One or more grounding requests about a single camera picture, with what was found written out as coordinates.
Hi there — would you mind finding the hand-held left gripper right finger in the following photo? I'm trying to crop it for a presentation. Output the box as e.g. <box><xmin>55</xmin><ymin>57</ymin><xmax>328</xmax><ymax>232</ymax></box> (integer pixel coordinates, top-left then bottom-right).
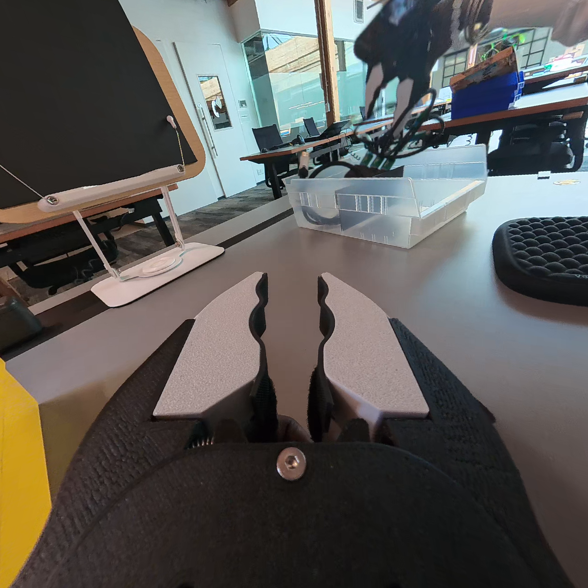
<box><xmin>308</xmin><ymin>272</ymin><xmax>431</xmax><ymax>443</ymax></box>

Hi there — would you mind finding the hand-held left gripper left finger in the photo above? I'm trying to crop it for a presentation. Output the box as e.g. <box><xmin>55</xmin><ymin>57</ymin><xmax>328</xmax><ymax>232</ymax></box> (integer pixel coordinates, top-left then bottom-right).
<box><xmin>153</xmin><ymin>272</ymin><xmax>279</xmax><ymax>444</ymax></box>

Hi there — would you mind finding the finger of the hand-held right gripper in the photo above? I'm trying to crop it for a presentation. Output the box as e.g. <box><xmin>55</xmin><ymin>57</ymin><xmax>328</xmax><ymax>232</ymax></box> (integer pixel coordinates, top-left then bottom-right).
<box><xmin>365</xmin><ymin>63</ymin><xmax>385</xmax><ymax>120</ymax></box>
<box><xmin>392</xmin><ymin>81</ymin><xmax>415</xmax><ymax>139</ymax></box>

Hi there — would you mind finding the clear plastic box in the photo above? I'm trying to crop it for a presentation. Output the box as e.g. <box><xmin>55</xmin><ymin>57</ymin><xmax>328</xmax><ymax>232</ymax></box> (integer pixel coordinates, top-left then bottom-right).
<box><xmin>283</xmin><ymin>144</ymin><xmax>488</xmax><ymax>250</ymax></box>

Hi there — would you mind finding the yellow plastic bin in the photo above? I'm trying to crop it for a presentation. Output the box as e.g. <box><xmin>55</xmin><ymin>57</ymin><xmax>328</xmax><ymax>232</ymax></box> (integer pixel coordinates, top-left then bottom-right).
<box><xmin>0</xmin><ymin>358</ymin><xmax>51</xmax><ymax>576</ymax></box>

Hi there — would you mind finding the person's right forearm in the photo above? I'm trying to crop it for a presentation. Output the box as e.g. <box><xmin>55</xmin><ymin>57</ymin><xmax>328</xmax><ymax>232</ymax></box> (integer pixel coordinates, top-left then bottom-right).
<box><xmin>489</xmin><ymin>0</ymin><xmax>588</xmax><ymax>47</ymax></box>

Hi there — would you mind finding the grey desk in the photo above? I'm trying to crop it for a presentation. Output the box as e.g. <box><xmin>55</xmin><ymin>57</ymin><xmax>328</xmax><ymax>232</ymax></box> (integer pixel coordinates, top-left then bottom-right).
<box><xmin>7</xmin><ymin>172</ymin><xmax>588</xmax><ymax>588</ymax></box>

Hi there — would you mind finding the wooden office desk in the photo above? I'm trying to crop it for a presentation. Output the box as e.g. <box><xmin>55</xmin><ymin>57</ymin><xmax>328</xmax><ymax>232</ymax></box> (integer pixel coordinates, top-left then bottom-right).
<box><xmin>0</xmin><ymin>184</ymin><xmax>180</xmax><ymax>288</ymax></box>
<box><xmin>240</xmin><ymin>117</ymin><xmax>397</xmax><ymax>199</ymax></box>
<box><xmin>432</xmin><ymin>82</ymin><xmax>588</xmax><ymax>176</ymax></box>

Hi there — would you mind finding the person's right hand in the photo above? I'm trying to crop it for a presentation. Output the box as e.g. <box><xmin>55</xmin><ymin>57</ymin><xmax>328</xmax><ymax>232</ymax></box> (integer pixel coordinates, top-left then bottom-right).
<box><xmin>454</xmin><ymin>0</ymin><xmax>493</xmax><ymax>45</ymax></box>

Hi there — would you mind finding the person's left hand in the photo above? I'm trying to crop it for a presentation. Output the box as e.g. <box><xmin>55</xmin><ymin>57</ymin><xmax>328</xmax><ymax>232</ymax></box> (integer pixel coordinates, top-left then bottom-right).
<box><xmin>276</xmin><ymin>415</ymin><xmax>314</xmax><ymax>444</ymax></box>

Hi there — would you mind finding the blue plastic bin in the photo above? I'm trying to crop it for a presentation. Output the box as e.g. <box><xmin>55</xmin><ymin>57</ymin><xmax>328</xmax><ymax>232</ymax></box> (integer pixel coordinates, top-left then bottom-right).
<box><xmin>451</xmin><ymin>71</ymin><xmax>525</xmax><ymax>121</ymax></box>

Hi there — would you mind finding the green plant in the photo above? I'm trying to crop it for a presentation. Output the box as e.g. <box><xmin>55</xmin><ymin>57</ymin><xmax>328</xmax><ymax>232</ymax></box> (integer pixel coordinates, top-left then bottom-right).
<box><xmin>478</xmin><ymin>28</ymin><xmax>525</xmax><ymax>61</ymax></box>

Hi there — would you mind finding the black board on stand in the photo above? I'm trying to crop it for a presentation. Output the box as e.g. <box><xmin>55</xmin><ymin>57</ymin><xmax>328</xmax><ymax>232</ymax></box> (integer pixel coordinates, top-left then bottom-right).
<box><xmin>0</xmin><ymin>25</ymin><xmax>226</xmax><ymax>308</ymax></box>

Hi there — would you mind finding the black wrist rest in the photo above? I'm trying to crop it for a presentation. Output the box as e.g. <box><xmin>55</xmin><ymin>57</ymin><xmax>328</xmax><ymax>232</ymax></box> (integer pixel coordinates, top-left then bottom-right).
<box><xmin>492</xmin><ymin>217</ymin><xmax>588</xmax><ymax>307</ymax></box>

